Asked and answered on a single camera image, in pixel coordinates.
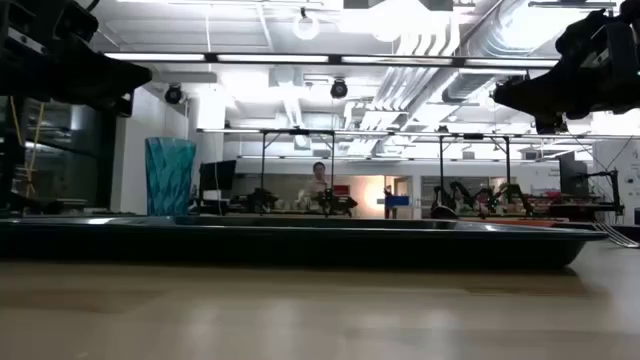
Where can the silver metal fork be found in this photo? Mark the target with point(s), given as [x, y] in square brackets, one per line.
[617, 236]

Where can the black computer monitor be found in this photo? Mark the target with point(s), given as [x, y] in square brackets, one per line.
[217, 175]

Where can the black equipment stand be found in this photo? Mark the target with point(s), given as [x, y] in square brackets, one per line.
[600, 195]

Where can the overhead LED light bar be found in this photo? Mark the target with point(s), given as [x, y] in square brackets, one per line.
[330, 59]

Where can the dark green plastic tray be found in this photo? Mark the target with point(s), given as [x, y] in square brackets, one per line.
[300, 245]

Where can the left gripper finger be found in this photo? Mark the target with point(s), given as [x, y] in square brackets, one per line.
[105, 77]
[125, 105]

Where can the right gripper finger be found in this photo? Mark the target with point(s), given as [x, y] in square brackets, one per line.
[535, 95]
[550, 124]

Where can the teal faceted plastic cup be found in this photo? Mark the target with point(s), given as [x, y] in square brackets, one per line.
[170, 177]

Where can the pink round plate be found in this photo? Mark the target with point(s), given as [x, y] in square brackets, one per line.
[505, 221]

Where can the person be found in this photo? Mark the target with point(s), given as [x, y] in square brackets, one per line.
[317, 182]

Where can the blue box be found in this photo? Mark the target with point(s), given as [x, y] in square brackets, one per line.
[397, 201]

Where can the silver ventilation duct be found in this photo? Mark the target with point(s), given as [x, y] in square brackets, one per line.
[475, 82]

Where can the black round ceiling spotlight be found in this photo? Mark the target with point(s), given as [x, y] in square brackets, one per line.
[173, 94]
[338, 89]

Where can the neighbour rig black frame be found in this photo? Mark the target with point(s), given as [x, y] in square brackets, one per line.
[507, 160]
[263, 160]

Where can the red box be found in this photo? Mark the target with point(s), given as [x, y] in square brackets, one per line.
[341, 190]

